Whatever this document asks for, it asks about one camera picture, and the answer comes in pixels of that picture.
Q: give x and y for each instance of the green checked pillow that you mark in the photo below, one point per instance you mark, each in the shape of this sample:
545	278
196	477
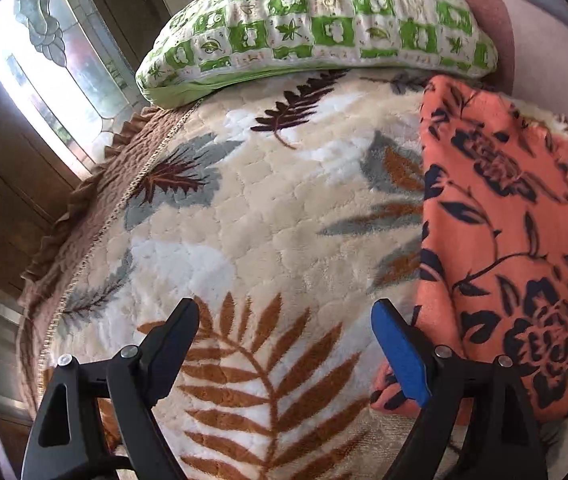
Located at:
314	25

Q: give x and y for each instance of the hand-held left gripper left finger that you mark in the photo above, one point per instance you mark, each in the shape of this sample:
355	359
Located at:
176	355

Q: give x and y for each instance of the stained glass window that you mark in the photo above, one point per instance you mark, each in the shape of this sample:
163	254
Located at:
58	60

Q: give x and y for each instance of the pink bolster cushion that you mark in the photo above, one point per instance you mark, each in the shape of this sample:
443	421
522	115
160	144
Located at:
539	45

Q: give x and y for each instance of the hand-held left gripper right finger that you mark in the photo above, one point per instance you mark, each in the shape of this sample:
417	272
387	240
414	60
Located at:
404	355

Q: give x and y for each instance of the leaf print plush blanket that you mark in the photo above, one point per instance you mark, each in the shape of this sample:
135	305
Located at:
274	210

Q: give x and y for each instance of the orange floral garment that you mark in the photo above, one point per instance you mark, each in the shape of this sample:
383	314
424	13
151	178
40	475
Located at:
504	220

